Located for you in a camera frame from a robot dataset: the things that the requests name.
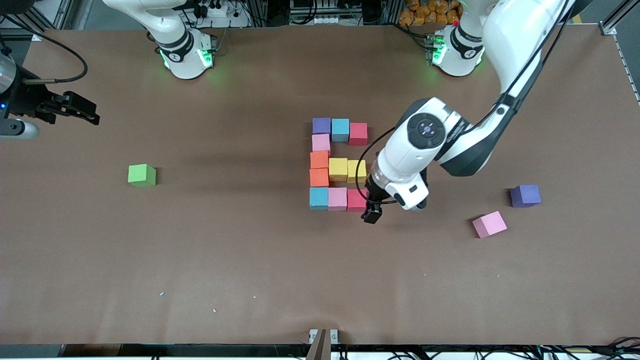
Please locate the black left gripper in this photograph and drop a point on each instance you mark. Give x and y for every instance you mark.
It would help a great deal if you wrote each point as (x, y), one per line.
(373, 193)

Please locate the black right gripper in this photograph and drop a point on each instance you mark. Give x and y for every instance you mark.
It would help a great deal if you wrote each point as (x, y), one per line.
(24, 98)

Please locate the red foam cube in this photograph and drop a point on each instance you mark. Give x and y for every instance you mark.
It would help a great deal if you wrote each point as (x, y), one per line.
(355, 200)
(358, 134)

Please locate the pink foam cube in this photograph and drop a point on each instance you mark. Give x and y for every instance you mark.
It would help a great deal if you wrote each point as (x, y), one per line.
(320, 143)
(489, 224)
(337, 199)

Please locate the yellow foam cube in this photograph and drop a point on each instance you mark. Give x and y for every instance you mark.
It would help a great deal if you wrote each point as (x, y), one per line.
(361, 171)
(338, 169)

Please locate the blue foam cube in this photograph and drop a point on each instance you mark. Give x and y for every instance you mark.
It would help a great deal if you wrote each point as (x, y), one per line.
(318, 198)
(340, 130)

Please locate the orange foam cube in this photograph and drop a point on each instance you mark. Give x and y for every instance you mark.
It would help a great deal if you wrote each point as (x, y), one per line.
(319, 159)
(319, 177)

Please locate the purple foam cube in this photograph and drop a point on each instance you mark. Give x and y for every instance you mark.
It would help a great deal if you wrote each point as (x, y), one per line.
(321, 125)
(525, 195)

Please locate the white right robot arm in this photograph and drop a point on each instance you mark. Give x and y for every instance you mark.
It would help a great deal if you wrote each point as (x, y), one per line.
(186, 62)

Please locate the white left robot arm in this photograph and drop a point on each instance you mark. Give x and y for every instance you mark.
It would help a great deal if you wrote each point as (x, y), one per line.
(425, 131)

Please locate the green foam cube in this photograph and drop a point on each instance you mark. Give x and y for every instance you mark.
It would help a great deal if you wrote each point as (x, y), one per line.
(142, 175)

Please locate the white power strip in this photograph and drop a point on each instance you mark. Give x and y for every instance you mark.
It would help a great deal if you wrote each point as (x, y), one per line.
(215, 11)

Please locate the bag of orange objects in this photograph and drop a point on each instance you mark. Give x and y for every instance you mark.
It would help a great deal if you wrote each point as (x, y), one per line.
(425, 12)

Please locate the dark equipment box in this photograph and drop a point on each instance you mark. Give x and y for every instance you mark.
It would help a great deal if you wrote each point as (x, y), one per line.
(325, 7)

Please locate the metal table bracket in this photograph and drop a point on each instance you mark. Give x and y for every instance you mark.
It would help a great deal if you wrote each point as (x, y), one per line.
(313, 334)

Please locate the brown camera mount pole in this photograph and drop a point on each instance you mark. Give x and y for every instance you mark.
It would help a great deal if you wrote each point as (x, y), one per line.
(320, 350)

